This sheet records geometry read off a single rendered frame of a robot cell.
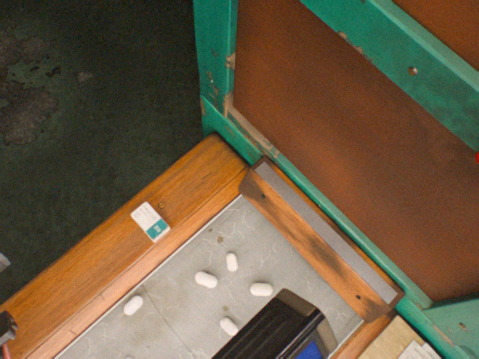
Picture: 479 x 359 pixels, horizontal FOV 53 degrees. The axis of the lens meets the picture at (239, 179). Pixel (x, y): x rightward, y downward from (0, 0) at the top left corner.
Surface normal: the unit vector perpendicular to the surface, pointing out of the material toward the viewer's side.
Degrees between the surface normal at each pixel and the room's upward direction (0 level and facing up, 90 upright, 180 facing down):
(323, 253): 66
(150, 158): 0
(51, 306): 0
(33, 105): 0
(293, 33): 90
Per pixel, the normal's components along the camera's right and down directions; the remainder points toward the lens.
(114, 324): 0.04, -0.33
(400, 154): -0.73, 0.63
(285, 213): -0.66, 0.46
